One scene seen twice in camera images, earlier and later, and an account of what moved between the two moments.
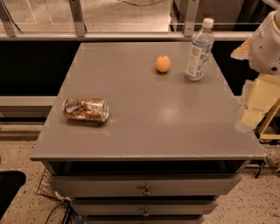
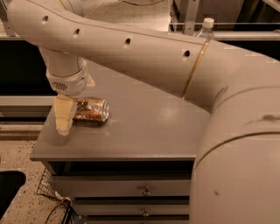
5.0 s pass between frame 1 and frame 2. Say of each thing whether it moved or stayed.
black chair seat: stayed
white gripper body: moved
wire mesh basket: stayed
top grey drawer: stayed
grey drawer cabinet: stayed
